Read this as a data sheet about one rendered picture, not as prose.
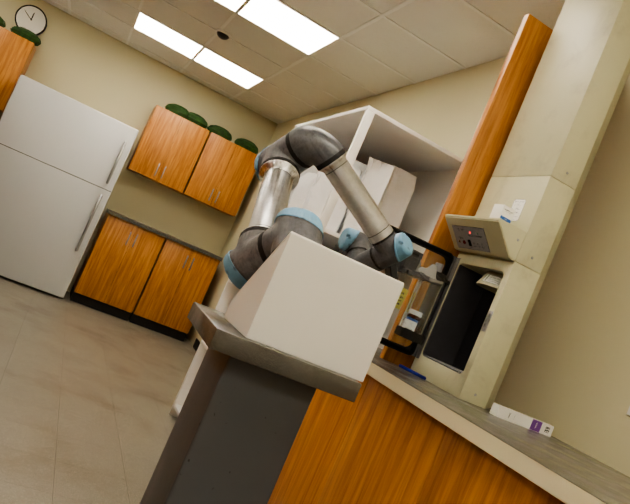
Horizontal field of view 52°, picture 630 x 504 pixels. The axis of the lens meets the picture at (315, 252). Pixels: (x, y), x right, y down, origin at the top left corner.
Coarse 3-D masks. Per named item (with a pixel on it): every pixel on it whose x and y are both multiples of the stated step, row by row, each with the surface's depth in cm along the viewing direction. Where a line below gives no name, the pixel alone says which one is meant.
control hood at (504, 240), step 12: (456, 216) 225; (468, 216) 218; (492, 228) 207; (504, 228) 203; (516, 228) 204; (492, 240) 209; (504, 240) 204; (516, 240) 205; (468, 252) 228; (480, 252) 219; (492, 252) 212; (504, 252) 206; (516, 252) 205
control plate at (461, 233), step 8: (456, 232) 228; (464, 232) 223; (472, 232) 219; (480, 232) 214; (456, 240) 230; (472, 240) 221; (480, 240) 216; (472, 248) 223; (480, 248) 218; (488, 248) 213
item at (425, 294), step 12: (420, 288) 209; (432, 288) 207; (444, 288) 210; (420, 300) 208; (432, 300) 207; (408, 312) 209; (420, 312) 207; (432, 312) 208; (408, 324) 207; (420, 324) 207
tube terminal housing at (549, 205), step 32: (512, 192) 221; (544, 192) 207; (512, 224) 214; (544, 224) 208; (480, 256) 223; (544, 256) 209; (448, 288) 232; (512, 288) 206; (512, 320) 207; (480, 352) 204; (512, 352) 221; (448, 384) 210; (480, 384) 206
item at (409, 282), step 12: (420, 252) 231; (432, 252) 232; (444, 264) 233; (408, 276) 230; (408, 288) 230; (408, 300) 230; (396, 312) 230; (396, 324) 230; (384, 336) 229; (396, 336) 230
